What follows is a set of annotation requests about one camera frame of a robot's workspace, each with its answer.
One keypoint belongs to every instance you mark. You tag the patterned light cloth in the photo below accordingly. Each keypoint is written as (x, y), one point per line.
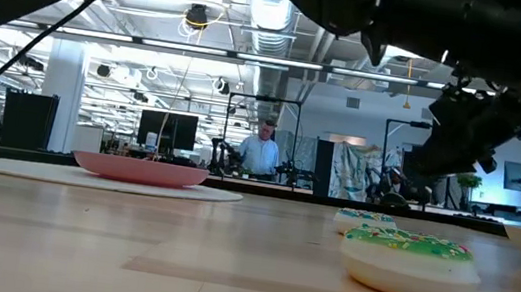
(352, 173)

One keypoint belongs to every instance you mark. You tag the black overhead camera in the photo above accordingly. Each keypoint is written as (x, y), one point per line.
(197, 15)

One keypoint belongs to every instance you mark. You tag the small green background plant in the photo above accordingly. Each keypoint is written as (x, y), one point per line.
(468, 181)

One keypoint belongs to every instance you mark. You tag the black aluminium table frame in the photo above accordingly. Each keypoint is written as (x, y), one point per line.
(433, 216)

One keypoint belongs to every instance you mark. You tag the small teal sprinkled donut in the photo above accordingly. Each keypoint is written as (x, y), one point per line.
(356, 221)

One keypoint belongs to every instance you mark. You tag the person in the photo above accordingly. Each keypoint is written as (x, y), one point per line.
(259, 156)

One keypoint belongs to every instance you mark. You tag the white woven round placemat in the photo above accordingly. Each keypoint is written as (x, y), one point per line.
(10, 167)

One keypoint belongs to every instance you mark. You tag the black flat monitor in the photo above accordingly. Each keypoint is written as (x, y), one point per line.
(177, 130)

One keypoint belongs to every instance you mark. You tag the pink round plate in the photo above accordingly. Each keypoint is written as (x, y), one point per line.
(136, 170)

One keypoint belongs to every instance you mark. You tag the black rig frame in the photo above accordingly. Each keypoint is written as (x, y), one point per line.
(267, 98)

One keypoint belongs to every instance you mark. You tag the black rectangular panel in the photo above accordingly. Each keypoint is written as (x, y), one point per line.
(29, 120)

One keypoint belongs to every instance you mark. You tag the black upright panel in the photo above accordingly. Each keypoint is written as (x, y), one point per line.
(322, 169)

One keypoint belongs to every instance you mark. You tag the small green iced donut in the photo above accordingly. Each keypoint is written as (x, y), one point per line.
(405, 276)

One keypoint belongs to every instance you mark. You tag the silver ventilation duct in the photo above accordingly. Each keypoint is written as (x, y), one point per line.
(270, 16)

